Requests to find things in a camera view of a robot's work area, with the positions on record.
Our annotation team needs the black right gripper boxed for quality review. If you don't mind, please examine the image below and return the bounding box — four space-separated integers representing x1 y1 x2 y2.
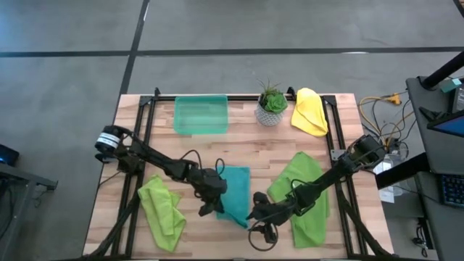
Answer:
246 191 302 228

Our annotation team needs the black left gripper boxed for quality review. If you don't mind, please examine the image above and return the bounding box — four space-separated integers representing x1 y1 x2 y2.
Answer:
188 167 229 207

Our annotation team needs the teal microfiber towel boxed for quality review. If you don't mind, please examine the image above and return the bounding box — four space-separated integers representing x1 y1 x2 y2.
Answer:
215 165 252 230

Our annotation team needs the lime microfiber towel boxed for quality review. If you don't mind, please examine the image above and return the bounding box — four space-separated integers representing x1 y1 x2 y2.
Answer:
136 174 187 254

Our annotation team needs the dark green microfiber towel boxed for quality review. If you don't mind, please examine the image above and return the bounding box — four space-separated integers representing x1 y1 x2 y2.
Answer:
266 151 331 249

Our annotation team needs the yellow microfiber towel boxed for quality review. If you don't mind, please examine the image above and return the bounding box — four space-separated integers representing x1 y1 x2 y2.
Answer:
290 87 329 138

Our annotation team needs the green translucent plastic bin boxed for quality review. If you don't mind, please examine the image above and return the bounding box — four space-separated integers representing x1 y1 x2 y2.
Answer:
173 94 230 136

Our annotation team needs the succulent in patterned pot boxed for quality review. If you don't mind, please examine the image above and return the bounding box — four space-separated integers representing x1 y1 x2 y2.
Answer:
255 78 289 128

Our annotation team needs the white paper sheet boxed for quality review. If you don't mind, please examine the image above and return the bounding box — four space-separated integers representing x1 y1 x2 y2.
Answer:
370 155 397 204

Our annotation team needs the black desk support bar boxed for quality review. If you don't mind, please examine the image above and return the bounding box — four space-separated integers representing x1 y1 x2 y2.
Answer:
374 151 431 191

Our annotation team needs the grey metal cart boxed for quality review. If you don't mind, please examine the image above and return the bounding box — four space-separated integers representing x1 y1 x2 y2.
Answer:
0 162 59 261

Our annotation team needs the black keyboard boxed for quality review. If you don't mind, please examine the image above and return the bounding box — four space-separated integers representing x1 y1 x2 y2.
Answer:
439 173 464 209

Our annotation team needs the grey desk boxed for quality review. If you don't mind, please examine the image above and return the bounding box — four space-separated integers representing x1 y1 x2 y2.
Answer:
405 75 464 261

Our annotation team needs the black device with blue light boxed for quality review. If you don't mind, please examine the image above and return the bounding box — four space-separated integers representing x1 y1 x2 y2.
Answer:
0 143 20 167

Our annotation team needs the laptop with blue screen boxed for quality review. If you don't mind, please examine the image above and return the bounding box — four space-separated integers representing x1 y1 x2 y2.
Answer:
426 109 464 138

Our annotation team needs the small teal box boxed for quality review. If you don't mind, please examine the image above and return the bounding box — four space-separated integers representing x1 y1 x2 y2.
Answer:
439 77 463 94

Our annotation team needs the black pole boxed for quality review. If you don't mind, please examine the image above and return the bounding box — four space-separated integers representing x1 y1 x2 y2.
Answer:
420 51 464 91

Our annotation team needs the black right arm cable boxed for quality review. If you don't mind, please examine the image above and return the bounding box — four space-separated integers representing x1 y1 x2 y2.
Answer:
247 220 281 252

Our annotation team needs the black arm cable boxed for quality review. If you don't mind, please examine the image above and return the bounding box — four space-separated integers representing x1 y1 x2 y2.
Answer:
180 148 226 175
247 220 281 252

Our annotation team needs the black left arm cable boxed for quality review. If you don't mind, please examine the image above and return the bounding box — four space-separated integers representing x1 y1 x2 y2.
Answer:
180 148 226 175

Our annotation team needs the black aluminium table frame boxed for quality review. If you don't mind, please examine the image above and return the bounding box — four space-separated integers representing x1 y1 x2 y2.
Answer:
82 86 399 261

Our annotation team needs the black power cable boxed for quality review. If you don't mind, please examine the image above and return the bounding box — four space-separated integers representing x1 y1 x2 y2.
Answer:
411 216 434 259

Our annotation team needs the yellow cable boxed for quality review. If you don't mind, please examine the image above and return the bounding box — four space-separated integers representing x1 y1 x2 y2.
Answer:
357 92 416 126

